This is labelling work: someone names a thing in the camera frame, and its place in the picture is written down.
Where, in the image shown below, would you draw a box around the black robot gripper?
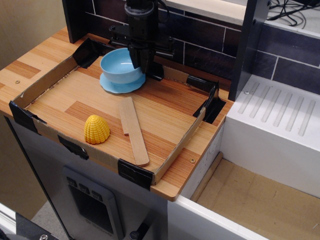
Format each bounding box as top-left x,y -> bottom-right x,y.
109,0 -> 175,74

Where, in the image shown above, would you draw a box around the light blue bowl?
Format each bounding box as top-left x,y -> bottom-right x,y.
100,48 -> 146,85

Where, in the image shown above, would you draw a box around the light blue scalloped plate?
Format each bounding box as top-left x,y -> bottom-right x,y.
99,73 -> 146,94

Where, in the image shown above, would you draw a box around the cardboard fence with black tape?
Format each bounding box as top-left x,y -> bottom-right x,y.
9,39 -> 232,200

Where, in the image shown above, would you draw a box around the wooden toy knife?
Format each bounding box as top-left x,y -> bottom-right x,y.
119,97 -> 150,167

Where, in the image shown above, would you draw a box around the yellow toy corn piece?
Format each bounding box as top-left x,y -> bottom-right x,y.
84,115 -> 111,145

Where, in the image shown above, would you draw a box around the toy oven front panel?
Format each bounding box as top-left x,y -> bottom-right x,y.
62,166 -> 125,240

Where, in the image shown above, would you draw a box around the white toy sink unit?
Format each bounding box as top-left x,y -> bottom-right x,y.
167,19 -> 320,240

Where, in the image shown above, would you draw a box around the black post left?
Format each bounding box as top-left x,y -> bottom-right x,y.
62,0 -> 88,44

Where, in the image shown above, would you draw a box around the black post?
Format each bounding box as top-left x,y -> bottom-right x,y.
62,0 -> 88,44
228,0 -> 270,101

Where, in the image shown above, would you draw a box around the black post right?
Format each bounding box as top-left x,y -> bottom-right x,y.
228,0 -> 270,101

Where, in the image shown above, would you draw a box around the black cables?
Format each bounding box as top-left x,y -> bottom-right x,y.
266,0 -> 320,28

